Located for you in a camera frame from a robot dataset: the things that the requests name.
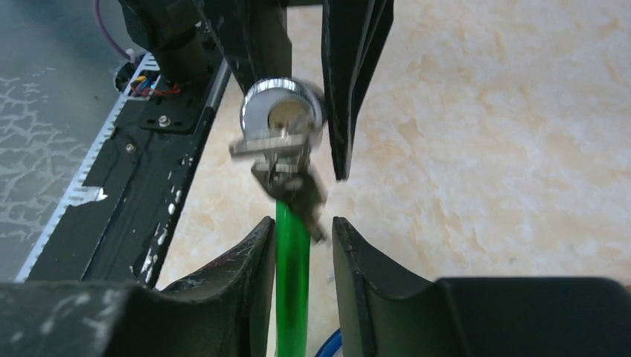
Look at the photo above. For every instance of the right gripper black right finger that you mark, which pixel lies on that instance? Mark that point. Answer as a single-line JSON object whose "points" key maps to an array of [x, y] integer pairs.
{"points": [[387, 310]]}

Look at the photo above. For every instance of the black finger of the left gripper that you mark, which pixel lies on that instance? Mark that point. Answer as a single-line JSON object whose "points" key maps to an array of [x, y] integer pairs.
{"points": [[353, 37], [252, 36]]}

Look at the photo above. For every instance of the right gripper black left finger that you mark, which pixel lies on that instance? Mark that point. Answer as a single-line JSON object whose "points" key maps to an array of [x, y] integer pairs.
{"points": [[222, 309]]}

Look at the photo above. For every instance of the blue cable lock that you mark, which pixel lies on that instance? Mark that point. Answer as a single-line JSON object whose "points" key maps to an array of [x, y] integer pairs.
{"points": [[331, 346]]}

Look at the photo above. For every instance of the green cable lock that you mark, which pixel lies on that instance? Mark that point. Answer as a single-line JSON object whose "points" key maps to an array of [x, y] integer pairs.
{"points": [[282, 122]]}

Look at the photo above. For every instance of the green lock key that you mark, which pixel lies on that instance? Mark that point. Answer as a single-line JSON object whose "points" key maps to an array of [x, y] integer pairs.
{"points": [[284, 171]]}

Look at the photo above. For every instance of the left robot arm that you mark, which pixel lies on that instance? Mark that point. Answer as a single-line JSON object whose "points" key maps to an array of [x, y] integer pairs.
{"points": [[171, 32]]}

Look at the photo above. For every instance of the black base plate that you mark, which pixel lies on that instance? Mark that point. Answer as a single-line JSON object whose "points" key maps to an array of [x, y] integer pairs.
{"points": [[118, 215]]}

